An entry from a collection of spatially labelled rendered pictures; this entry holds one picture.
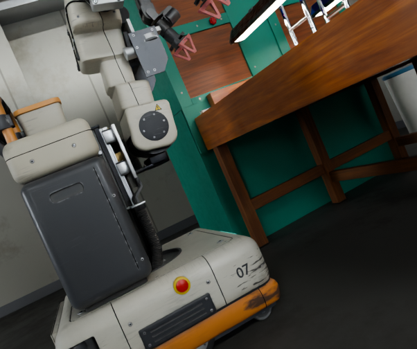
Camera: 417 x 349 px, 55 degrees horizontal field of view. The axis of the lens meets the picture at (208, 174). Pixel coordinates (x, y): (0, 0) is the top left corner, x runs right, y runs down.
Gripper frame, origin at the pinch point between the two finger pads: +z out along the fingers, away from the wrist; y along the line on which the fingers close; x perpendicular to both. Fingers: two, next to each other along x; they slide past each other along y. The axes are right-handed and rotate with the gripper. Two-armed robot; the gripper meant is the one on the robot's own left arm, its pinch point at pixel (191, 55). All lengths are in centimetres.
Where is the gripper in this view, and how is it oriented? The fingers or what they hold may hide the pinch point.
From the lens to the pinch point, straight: 187.5
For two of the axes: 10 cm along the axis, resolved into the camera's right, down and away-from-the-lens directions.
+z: 7.5, 6.4, 1.8
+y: -2.9, 0.8, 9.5
